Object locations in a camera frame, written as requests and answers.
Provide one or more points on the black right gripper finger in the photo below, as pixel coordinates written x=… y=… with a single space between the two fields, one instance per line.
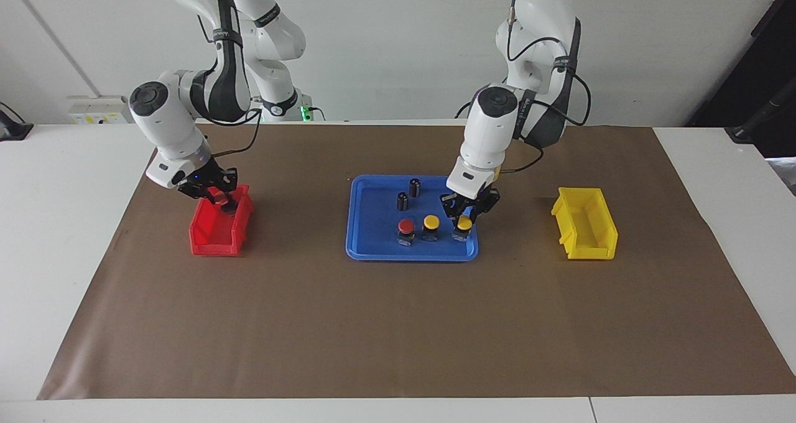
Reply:
x=231 y=203
x=208 y=196

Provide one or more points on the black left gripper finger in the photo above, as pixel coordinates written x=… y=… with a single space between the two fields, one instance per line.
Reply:
x=450 y=215
x=477 y=216

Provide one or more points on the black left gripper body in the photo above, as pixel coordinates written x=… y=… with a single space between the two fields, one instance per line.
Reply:
x=472 y=202

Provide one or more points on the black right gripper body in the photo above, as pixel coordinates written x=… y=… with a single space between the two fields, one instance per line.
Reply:
x=208 y=177

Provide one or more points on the yellow push button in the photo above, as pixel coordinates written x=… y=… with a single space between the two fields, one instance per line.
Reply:
x=464 y=224
x=431 y=222

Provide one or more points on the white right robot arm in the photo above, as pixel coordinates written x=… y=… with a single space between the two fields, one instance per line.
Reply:
x=168 y=124

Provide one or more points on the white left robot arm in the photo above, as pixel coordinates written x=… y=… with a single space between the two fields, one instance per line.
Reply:
x=497 y=118

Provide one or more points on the red plastic bin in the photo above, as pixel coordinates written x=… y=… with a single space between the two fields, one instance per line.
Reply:
x=214 y=230

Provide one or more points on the black cylindrical capacitor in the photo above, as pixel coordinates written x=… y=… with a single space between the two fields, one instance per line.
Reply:
x=403 y=201
x=415 y=188

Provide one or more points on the blue plastic tray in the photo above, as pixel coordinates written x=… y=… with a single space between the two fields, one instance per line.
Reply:
x=379 y=230

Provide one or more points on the yellow plastic bin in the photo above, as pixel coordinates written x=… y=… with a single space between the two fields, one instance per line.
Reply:
x=591 y=236

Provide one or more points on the brown paper mat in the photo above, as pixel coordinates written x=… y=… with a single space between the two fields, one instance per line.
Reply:
x=398 y=330

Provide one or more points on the white power strip box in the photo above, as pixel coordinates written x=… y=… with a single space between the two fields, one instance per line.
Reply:
x=99 y=109

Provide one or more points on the black device at table edge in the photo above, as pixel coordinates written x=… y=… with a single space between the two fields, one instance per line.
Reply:
x=12 y=129

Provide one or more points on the black stand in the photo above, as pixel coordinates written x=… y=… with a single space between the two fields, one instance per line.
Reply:
x=762 y=117

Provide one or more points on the black background panel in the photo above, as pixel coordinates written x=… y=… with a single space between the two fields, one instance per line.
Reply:
x=758 y=68

